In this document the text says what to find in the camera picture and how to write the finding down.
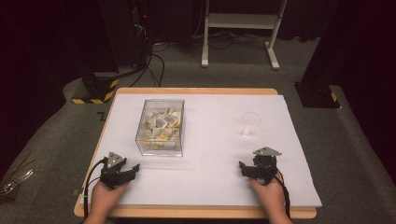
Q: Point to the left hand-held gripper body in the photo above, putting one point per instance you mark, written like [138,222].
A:
[112,174]

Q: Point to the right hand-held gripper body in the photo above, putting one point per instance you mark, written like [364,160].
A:
[264,165]

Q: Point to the pile of white yellow sachets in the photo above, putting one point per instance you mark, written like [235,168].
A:
[162,123]

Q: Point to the clear plastic box shell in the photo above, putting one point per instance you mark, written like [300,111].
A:
[162,107]

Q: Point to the person's left hand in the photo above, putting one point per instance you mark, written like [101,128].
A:
[104,197]

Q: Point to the person's right hand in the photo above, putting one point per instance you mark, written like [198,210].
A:
[270,196]

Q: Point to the white table mat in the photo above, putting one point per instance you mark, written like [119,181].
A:
[211,161]

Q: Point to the clear glass cup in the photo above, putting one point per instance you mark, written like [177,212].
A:
[250,124]

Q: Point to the black stand base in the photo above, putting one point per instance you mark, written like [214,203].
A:
[316,95]

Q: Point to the black stand with striped base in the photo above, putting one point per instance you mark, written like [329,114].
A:
[96,87]

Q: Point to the wooden table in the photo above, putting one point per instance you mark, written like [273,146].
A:
[193,90]

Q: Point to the clear plastic wrapper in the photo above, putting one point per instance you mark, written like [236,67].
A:
[14,183]

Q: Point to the black computer tower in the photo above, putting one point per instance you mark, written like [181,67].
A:
[124,31]

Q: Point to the white metal stand frame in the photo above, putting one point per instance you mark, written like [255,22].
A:
[239,21]

